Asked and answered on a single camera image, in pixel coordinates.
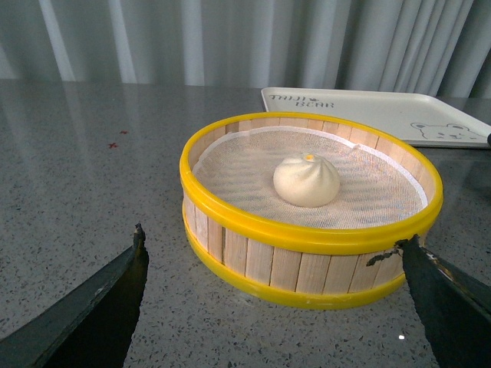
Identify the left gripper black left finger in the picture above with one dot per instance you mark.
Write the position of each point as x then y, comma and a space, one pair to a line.
93, 325

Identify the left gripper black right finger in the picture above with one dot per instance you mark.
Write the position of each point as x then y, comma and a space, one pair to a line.
453, 306

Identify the white steamed bun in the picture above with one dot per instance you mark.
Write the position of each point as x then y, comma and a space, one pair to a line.
307, 180

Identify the white bear-print tray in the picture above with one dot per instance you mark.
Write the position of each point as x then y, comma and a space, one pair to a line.
417, 119

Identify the white mesh steamer cloth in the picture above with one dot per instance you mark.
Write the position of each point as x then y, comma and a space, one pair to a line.
375, 190

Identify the yellow-rimmed wooden steamer basket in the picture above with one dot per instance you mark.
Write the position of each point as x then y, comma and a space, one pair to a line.
297, 265

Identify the grey pleated curtain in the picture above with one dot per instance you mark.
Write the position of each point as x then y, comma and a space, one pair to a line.
439, 48

